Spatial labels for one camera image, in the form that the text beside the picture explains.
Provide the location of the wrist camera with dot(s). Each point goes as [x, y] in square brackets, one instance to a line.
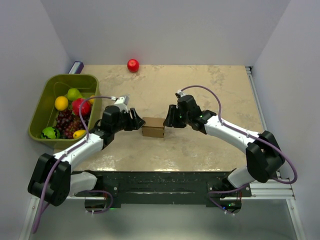
[179, 94]
[122, 103]

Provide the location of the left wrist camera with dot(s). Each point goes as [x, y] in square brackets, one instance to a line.
[122, 103]

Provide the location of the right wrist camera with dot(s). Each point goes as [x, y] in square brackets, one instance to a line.
[179, 94]

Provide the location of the yellow lemon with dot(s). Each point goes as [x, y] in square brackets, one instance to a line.
[61, 103]

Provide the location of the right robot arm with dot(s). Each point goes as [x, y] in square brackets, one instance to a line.
[260, 149]

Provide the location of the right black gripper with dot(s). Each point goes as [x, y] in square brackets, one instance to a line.
[170, 121]

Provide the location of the green plastic bin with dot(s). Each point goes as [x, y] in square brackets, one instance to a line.
[45, 112]

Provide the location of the small orange fruit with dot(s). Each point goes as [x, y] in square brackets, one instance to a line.
[92, 100]

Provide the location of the purple grapes bunch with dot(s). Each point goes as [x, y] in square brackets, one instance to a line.
[67, 123]

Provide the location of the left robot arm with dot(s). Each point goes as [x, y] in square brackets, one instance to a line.
[52, 179]

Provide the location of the brown cardboard box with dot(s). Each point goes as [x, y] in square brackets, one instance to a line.
[153, 127]

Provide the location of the small watermelon toy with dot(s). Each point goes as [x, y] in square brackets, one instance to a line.
[50, 133]

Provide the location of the red apple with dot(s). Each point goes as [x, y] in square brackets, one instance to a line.
[133, 65]

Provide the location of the purple white box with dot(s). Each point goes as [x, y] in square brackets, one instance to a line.
[76, 68]

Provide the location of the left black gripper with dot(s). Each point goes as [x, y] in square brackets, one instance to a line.
[136, 124]

